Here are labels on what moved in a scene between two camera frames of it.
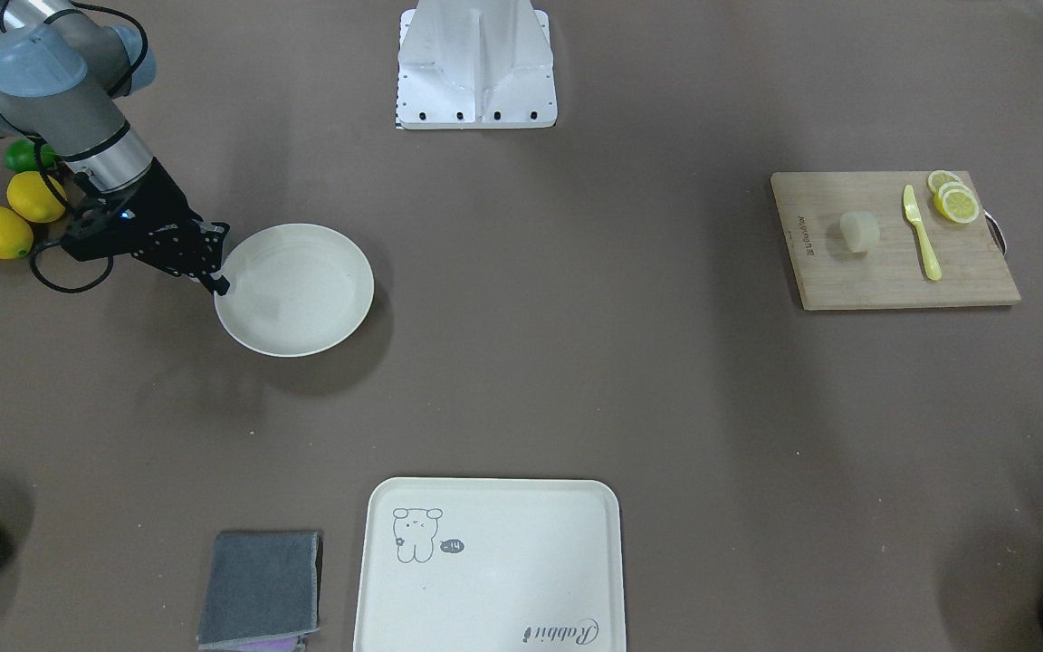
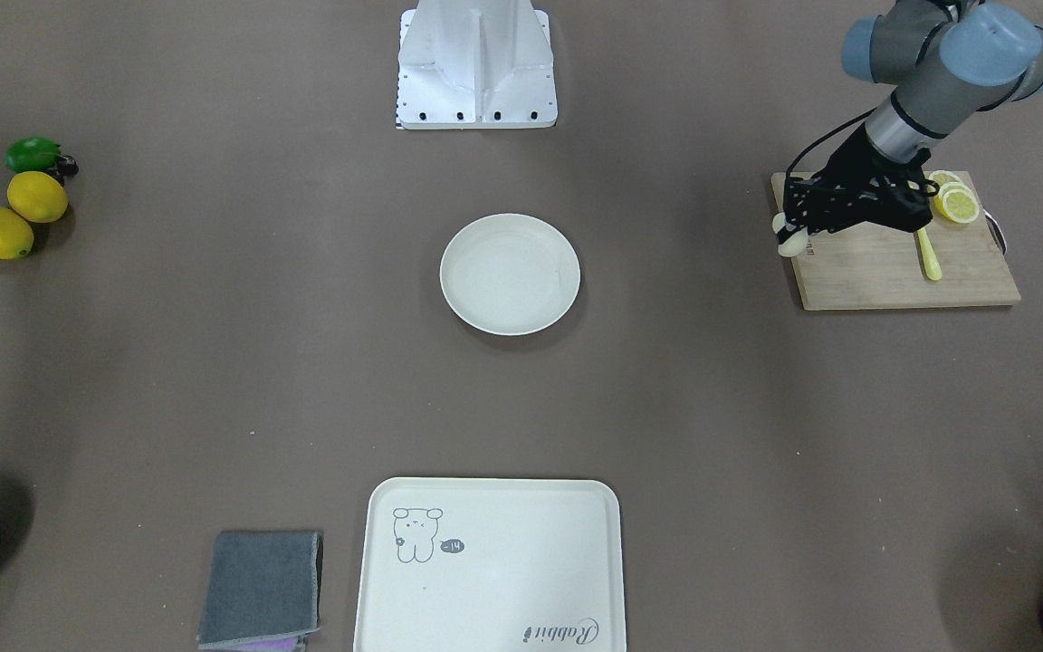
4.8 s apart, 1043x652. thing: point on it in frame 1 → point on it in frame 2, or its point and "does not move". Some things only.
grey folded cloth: x=260 y=586 does not move
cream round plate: x=295 y=289 → x=510 y=274
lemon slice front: x=957 y=202 does not move
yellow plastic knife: x=931 y=265 does not move
